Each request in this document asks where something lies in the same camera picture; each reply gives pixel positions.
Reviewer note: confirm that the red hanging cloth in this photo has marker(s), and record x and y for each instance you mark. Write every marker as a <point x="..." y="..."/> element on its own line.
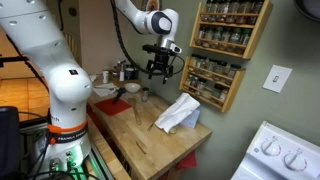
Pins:
<point x="186" y="161"/>

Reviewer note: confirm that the white stove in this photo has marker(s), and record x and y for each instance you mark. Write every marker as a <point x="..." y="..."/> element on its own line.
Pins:
<point x="266" y="166"/>

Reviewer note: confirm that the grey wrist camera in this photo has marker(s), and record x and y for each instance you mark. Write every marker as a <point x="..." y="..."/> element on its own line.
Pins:
<point x="175" y="48"/>

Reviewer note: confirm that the dark jar white label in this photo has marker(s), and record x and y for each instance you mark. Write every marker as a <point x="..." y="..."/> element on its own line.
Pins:
<point x="129" y="74"/>

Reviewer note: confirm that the wooden spice rack large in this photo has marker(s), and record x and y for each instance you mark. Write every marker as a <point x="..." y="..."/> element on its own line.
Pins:
<point x="256" y="30"/>

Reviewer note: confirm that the patterned decorative wall plate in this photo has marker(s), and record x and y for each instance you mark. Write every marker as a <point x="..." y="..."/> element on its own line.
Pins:
<point x="153" y="5"/>

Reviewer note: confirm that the dark hanging pan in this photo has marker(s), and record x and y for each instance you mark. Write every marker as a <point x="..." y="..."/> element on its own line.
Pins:
<point x="310" y="8"/>

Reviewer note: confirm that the white bowl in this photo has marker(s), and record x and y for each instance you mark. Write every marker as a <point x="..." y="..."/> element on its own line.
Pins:
<point x="132" y="87"/>

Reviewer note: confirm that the glass spice jar dark lid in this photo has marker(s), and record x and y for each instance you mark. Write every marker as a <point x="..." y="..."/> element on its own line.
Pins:
<point x="210" y="65"/>
<point x="224" y="96"/>
<point x="234" y="7"/>
<point x="217" y="6"/>
<point x="246" y="38"/>
<point x="201" y="34"/>
<point x="244" y="8"/>
<point x="220" y="68"/>
<point x="194" y="61"/>
<point x="195" y="82"/>
<point x="233" y="71"/>
<point x="202" y="63"/>
<point x="226" y="36"/>
<point x="235" y="37"/>
<point x="225" y="7"/>
<point x="201" y="85"/>
<point x="217" y="36"/>
<point x="217" y="90"/>
<point x="256" y="7"/>
<point x="209" y="6"/>
<point x="209" y="35"/>
<point x="189" y="80"/>

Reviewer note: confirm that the wooden spice rack small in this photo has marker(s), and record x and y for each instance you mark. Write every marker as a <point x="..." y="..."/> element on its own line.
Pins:
<point x="233" y="90"/>

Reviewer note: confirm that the wooden cooking spoon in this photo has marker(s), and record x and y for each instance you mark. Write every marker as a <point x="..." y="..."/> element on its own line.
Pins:
<point x="135" y="108"/>

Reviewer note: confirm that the red cutting mat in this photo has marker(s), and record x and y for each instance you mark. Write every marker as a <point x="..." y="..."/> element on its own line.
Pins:
<point x="111" y="107"/>

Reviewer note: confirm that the slim white bottle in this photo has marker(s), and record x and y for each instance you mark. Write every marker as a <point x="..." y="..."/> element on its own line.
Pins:
<point x="121" y="75"/>

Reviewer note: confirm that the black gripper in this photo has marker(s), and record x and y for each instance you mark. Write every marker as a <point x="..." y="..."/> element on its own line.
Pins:
<point x="161" y="55"/>

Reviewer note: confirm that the pale blue paper card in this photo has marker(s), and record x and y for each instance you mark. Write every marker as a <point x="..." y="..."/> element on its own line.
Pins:
<point x="193" y="120"/>

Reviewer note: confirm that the black spatula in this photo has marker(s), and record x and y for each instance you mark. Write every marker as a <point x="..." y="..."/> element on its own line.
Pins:
<point x="118" y="95"/>

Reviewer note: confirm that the black monitor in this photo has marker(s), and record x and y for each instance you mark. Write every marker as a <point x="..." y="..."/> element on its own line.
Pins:
<point x="8" y="140"/>

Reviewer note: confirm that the clear drinking glass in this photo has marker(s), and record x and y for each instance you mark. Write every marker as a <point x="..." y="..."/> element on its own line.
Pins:
<point x="145" y="96"/>

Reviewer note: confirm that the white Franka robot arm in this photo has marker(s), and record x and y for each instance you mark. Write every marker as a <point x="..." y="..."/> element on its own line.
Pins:
<point x="63" y="76"/>

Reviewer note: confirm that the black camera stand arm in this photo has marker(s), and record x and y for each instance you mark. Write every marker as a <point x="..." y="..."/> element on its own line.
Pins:
<point x="13" y="60"/>

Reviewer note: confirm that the white light switch plate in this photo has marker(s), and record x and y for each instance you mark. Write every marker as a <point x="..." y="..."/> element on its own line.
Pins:
<point x="277" y="78"/>

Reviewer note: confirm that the white paper napkin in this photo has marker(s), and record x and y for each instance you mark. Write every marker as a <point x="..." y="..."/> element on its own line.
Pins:
<point x="105" y="90"/>

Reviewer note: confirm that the white cloth towel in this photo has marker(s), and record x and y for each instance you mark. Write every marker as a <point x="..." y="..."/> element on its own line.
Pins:
<point x="176" y="111"/>

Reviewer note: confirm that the small white bottle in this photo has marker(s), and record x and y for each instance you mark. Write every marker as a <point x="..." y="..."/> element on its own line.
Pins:
<point x="105" y="77"/>

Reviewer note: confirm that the white stove knob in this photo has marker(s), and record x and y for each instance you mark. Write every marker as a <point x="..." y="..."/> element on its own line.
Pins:
<point x="295" y="161"/>
<point x="270" y="147"/>

